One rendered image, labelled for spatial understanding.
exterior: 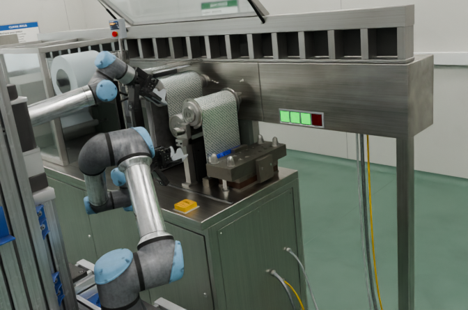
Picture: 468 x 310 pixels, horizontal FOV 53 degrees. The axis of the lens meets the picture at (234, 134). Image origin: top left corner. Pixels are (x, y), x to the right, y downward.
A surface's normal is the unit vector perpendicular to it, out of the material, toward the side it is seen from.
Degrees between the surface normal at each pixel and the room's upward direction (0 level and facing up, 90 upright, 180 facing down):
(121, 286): 90
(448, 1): 90
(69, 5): 90
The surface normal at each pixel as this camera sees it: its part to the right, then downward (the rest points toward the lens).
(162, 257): 0.19, -0.47
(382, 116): -0.69, 0.26
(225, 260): 0.73, 0.11
